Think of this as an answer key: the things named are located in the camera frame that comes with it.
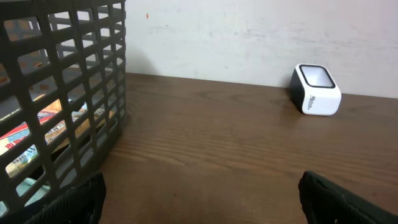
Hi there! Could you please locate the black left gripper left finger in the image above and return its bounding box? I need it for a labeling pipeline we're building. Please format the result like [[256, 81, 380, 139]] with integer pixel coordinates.
[[25, 172, 106, 224]]

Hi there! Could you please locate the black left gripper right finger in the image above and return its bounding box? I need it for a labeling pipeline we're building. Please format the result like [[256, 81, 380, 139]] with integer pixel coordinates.
[[298, 170, 397, 224]]

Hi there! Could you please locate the yellow red snack bag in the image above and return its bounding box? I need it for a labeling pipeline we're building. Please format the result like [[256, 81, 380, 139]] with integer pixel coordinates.
[[1, 101, 90, 154]]

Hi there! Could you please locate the white barcode scanner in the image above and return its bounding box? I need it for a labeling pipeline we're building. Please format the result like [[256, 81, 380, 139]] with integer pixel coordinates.
[[289, 63, 341, 116]]

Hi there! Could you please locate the dark grey plastic mesh basket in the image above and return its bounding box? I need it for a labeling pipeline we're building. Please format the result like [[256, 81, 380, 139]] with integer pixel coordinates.
[[1, 0, 126, 217]]

